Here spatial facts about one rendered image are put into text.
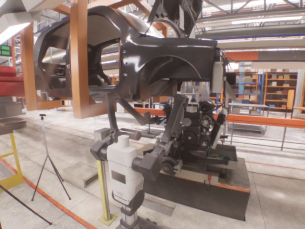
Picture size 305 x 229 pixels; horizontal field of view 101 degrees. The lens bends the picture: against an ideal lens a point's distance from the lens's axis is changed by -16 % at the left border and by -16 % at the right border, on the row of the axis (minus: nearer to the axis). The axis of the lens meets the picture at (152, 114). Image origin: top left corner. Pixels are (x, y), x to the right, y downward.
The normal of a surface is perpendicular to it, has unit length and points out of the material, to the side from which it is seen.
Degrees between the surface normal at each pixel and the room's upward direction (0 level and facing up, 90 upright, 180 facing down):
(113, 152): 90
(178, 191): 90
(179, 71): 90
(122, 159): 90
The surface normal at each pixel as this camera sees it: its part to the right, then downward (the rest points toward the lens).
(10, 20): 0.89, 0.07
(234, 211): -0.45, 0.15
